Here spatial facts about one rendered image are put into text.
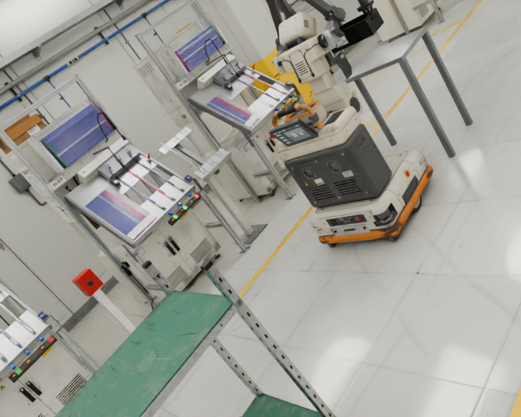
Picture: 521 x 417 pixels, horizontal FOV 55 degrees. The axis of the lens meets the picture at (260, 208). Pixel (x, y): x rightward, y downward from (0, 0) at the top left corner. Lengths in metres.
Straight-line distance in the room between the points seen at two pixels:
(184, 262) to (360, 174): 1.89
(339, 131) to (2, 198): 3.64
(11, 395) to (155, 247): 1.43
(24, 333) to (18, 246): 2.01
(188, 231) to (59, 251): 1.76
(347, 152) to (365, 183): 0.22
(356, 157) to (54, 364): 2.51
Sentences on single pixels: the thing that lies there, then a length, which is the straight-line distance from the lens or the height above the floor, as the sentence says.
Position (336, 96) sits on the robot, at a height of 0.85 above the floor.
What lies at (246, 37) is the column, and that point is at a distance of 6.67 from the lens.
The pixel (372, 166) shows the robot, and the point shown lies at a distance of 3.06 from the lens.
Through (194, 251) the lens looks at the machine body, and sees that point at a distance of 4.33.
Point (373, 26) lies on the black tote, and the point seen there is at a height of 1.05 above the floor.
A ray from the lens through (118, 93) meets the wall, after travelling 6.10.
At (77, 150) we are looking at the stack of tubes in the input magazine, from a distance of 4.16.
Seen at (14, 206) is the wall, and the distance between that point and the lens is 5.54.
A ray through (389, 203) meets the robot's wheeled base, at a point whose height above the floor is 0.24.
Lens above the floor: 1.64
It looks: 20 degrees down
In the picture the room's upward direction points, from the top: 36 degrees counter-clockwise
